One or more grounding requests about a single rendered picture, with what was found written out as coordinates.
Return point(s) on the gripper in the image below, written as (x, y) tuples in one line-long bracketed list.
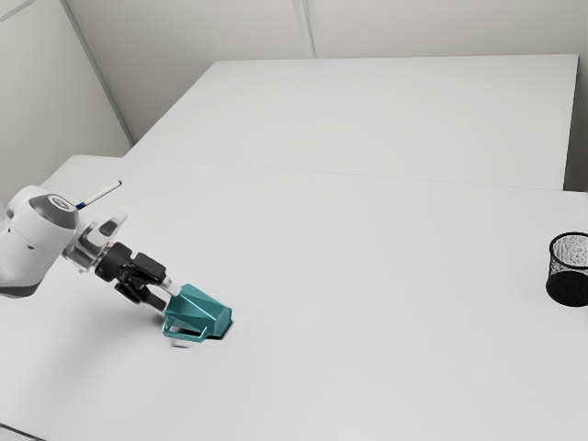
[(120, 265)]

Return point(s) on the teal faceted mug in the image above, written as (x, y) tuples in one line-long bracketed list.
[(197, 311)]

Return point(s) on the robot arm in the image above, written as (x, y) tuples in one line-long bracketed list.
[(37, 229)]

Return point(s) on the white pen with blue cap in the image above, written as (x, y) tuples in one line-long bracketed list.
[(99, 195)]

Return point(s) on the black mesh pen holder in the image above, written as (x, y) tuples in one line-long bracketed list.
[(568, 269)]

